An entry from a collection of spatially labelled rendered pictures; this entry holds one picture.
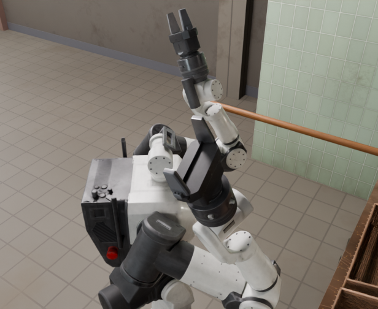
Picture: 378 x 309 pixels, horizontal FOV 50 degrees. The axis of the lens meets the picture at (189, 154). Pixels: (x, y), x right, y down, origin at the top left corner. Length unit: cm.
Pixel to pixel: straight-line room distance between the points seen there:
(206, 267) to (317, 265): 191
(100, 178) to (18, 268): 182
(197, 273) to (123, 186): 32
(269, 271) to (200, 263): 16
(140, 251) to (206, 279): 17
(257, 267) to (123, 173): 47
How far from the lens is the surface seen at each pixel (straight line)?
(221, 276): 99
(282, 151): 345
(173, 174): 61
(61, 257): 288
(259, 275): 93
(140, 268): 98
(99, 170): 119
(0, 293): 282
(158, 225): 97
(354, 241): 222
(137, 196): 108
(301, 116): 324
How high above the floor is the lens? 210
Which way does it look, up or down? 35 degrees down
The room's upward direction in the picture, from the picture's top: straight up
